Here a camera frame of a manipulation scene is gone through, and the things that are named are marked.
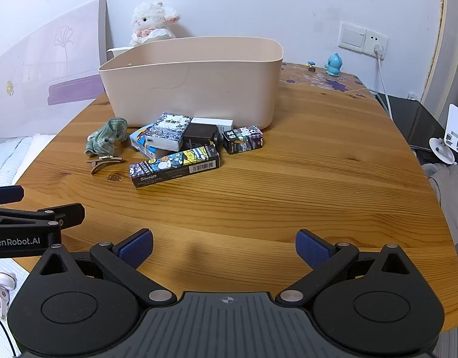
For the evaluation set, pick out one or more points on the blue cartoon figurine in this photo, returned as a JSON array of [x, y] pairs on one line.
[[333, 65]]

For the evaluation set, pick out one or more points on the white wall switch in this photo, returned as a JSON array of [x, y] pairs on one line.
[[352, 37]]

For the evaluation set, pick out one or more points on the small cartoon print box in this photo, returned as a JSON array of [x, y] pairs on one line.
[[243, 138]]

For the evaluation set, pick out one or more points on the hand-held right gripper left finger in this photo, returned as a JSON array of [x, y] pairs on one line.
[[136, 249]]

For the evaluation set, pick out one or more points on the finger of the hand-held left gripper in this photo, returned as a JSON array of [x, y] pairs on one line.
[[7, 194], [70, 214]]

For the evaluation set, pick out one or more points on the white bedding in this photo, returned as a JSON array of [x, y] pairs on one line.
[[12, 160]]

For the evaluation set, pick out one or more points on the white wall socket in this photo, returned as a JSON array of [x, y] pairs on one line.
[[378, 41]]

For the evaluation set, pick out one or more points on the purple floral table mat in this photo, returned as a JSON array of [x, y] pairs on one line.
[[326, 82]]

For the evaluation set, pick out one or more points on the light wooden frame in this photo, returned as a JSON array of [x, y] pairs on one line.
[[443, 44]]

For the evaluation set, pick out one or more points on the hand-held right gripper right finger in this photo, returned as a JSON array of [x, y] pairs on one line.
[[313, 249]]

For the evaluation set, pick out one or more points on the black laptop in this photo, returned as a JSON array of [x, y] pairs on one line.
[[415, 119]]

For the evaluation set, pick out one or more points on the black box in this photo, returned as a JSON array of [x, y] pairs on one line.
[[199, 134]]

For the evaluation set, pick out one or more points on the small mushroom figurine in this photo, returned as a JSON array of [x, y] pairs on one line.
[[311, 65]]

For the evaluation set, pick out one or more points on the blue and white patterned box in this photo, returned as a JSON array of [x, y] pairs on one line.
[[168, 130]]

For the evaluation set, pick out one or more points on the blue cartoon card box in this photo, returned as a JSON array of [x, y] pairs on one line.
[[139, 141]]

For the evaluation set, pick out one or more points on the small brown hair clip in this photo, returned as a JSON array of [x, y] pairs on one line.
[[114, 177]]

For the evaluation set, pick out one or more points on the pink bed headboard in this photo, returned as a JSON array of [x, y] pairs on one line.
[[46, 67]]

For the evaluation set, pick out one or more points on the white phone stand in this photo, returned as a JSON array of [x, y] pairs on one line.
[[454, 126]]

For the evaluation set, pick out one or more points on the grey clothing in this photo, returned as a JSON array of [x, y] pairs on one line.
[[450, 197]]

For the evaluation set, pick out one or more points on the long cartoon print box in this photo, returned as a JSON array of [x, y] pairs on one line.
[[173, 167]]

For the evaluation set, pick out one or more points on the white plush sheep toy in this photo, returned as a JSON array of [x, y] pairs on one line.
[[151, 18]]

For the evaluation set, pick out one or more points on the green checkered scrunchie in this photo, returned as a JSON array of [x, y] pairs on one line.
[[106, 136]]

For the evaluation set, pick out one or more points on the beige plastic storage bin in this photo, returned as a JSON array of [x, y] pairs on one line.
[[191, 89]]

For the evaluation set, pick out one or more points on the brown hair claw clip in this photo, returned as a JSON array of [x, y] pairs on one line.
[[104, 162]]

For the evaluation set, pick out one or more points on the white and red headphones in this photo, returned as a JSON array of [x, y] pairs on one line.
[[3, 292]]

